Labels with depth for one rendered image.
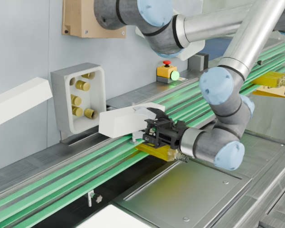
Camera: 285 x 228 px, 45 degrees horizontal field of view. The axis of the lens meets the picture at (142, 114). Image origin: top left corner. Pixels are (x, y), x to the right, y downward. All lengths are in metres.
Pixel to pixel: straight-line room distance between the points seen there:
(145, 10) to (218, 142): 0.46
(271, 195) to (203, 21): 0.72
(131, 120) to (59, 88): 0.32
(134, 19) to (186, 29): 0.17
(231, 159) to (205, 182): 0.57
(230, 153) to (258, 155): 0.88
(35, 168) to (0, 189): 0.14
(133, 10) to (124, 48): 0.39
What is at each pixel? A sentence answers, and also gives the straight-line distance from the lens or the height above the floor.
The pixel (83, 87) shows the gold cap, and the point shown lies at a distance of 1.26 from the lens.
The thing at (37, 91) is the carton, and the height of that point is 0.81.
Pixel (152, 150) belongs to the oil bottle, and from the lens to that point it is 1.37.
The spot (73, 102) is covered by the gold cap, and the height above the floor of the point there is 0.81.
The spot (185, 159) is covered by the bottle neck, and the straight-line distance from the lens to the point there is 1.30.
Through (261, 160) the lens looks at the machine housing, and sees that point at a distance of 1.69.
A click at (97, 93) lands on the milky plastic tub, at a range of 1.32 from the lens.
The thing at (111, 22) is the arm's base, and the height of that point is 0.90.
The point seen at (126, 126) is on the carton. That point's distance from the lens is 1.01.
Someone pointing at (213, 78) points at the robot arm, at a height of 1.39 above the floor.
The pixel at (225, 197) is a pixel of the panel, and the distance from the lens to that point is 1.34.
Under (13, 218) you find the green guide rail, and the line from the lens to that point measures 1.15.
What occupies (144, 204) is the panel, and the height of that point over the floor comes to 1.09.
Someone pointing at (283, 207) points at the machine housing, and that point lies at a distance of 1.43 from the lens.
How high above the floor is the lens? 1.74
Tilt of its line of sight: 37 degrees down
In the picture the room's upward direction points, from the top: 108 degrees clockwise
